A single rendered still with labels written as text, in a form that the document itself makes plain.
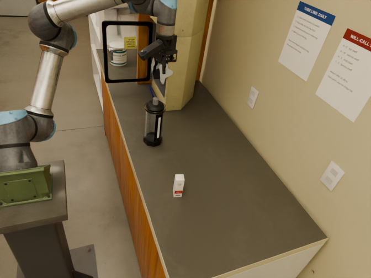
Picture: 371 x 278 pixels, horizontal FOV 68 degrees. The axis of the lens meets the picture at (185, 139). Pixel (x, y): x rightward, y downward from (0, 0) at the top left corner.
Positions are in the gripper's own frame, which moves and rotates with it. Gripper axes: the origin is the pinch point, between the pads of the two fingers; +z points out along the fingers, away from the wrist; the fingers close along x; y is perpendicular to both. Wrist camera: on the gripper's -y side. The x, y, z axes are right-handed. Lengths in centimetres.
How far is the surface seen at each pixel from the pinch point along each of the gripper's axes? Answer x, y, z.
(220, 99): 21, 66, 35
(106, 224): 26, -18, 132
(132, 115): 27.1, 1.6, 37.5
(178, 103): 21.9, 30.2, 32.3
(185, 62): 21.2, 30.8, 4.1
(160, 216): -43, -19, 39
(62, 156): 114, -28, 131
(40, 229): -16, -61, 54
